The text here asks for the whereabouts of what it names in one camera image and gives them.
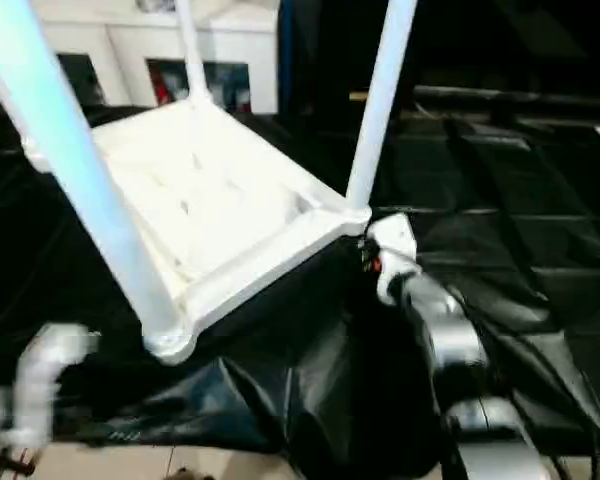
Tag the white plastic table leg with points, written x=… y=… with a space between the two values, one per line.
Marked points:
x=195 y=50
x=80 y=150
x=27 y=147
x=380 y=100

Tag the white plastic table top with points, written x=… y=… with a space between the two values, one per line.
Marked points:
x=205 y=200

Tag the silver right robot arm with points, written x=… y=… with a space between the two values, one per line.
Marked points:
x=455 y=340

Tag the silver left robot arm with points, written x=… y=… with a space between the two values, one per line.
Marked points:
x=45 y=370

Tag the black mat cloth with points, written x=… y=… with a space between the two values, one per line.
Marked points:
x=505 y=225

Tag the grey metal bar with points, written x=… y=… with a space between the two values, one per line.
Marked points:
x=520 y=96

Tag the white glass-door cabinet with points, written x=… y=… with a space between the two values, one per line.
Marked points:
x=130 y=45

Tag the grey bundle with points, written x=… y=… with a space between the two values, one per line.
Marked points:
x=155 y=4

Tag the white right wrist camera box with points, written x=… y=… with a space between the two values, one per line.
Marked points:
x=397 y=235

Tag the black folding table frame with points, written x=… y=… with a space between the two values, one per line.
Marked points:
x=10 y=460

